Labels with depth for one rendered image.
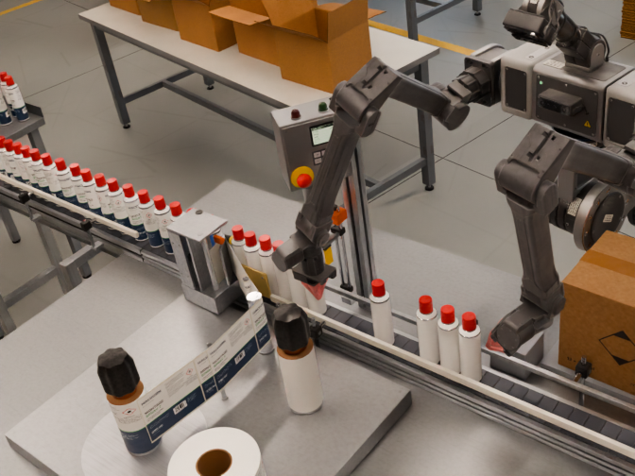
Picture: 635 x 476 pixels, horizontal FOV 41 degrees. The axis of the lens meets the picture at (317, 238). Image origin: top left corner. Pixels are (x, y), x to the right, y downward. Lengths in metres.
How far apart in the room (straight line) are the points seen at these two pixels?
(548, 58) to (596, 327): 0.65
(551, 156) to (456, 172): 3.08
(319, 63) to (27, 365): 1.87
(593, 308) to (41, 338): 1.58
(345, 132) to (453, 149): 2.99
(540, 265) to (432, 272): 0.88
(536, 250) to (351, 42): 2.26
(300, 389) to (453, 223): 2.28
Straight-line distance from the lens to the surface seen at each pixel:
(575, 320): 2.10
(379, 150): 4.84
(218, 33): 4.38
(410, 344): 2.24
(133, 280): 2.76
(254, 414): 2.14
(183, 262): 2.41
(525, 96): 2.14
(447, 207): 4.30
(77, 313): 2.71
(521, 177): 1.50
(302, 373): 2.01
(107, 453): 2.16
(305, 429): 2.07
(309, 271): 2.13
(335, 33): 3.67
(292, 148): 2.07
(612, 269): 2.09
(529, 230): 1.60
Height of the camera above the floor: 2.41
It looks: 35 degrees down
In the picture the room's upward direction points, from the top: 10 degrees counter-clockwise
